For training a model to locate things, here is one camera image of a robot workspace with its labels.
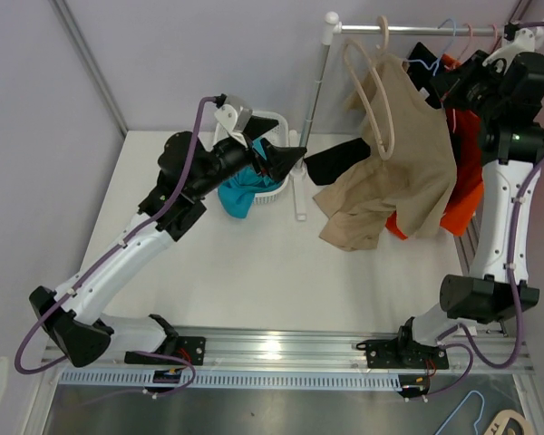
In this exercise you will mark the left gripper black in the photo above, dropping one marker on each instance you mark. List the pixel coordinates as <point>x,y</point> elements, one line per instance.
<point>280,159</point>

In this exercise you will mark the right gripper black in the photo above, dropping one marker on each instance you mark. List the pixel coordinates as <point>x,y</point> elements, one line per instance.
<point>452,84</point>

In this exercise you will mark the blue wire hanger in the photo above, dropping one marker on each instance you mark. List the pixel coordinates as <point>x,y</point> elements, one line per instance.
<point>440,50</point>

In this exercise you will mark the black t shirt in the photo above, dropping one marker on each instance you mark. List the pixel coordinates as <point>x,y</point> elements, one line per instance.
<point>325,167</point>

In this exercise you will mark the teal t shirt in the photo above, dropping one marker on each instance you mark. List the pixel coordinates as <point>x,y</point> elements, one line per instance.
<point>237,194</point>

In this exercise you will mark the beige t shirt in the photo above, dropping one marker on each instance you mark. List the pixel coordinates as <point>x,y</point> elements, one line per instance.
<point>414,185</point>

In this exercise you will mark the beige wooden hanger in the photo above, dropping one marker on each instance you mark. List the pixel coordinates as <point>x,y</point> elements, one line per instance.
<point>369,109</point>

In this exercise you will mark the orange t shirt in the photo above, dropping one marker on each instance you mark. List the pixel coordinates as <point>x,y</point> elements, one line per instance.
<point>464,127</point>

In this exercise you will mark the pink wire hanger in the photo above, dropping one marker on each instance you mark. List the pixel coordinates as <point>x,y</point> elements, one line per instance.
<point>454,65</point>
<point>495,38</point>

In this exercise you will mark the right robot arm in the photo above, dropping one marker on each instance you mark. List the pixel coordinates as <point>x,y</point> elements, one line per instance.
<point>505,92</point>

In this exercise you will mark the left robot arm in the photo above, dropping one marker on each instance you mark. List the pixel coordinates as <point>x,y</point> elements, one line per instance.
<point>72,314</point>

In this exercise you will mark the blue hanger on floor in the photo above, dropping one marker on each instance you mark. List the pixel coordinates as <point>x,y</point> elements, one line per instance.
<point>472,405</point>

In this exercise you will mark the wooden hanger on floor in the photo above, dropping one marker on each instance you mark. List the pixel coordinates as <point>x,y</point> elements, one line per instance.
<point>509,422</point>

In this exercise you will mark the white perforated plastic basket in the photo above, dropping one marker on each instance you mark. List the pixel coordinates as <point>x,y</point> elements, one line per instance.
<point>278,137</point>

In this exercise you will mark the metal clothes rack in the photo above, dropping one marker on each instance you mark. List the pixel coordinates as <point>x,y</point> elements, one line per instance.
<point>332,26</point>

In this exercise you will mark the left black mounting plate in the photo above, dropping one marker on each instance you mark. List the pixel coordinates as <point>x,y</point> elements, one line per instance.
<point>188,348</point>

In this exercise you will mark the black mounting plate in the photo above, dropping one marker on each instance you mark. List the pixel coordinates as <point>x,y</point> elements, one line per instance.
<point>188,348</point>
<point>393,354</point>

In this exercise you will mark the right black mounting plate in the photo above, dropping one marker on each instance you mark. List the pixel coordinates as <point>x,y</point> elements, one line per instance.
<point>393,354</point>

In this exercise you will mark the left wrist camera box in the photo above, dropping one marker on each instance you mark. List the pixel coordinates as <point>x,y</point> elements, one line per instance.
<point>232,113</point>

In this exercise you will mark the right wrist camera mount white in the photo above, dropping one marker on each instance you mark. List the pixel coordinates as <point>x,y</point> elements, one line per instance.
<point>517,38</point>

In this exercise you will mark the white slotted cable duct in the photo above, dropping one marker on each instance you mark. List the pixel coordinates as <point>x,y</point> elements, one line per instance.
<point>309,381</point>

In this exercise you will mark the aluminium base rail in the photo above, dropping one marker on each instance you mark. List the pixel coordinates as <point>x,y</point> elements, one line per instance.
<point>309,351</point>

